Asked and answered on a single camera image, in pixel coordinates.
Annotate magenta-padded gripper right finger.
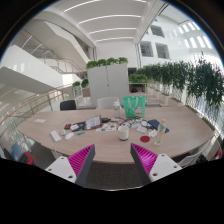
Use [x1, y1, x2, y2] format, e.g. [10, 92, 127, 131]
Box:
[130, 143, 183, 186]

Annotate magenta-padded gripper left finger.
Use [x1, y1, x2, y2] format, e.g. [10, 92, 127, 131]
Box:
[45, 143, 96, 188]

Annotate white power strip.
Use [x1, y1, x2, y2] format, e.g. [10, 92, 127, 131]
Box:
[49, 129, 62, 143]

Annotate white ceramic mug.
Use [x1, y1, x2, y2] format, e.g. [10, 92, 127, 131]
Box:
[117, 125, 130, 142]

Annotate grey tablet with papers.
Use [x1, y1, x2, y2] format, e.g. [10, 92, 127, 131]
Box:
[84, 114, 103, 131]

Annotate colourful sticker sheet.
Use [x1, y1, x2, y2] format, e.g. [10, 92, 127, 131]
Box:
[96, 122, 118, 133]

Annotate green tote bag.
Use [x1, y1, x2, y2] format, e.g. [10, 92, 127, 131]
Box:
[122, 95, 147, 119]

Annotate black office chair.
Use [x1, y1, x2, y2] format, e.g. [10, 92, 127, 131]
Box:
[59, 99, 77, 112]

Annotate clear shaker tumbler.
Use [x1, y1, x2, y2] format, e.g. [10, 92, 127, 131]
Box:
[112, 99, 121, 119]

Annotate glass railing with wooden handrail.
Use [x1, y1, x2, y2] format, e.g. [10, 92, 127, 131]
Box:
[0, 84, 74, 141]

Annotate small green potted plants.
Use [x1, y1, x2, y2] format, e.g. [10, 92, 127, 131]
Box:
[72, 78, 90, 89]

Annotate tall white cabinet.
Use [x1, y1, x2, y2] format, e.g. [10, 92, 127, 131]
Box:
[87, 63, 130, 108]

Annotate low shelf with plants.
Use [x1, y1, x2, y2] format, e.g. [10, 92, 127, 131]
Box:
[128, 73, 149, 96]

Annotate tall green plant hedge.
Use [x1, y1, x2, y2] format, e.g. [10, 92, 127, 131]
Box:
[136, 53, 224, 114]

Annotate leafy green planter row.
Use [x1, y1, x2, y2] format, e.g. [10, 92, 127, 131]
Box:
[85, 56, 129, 70]

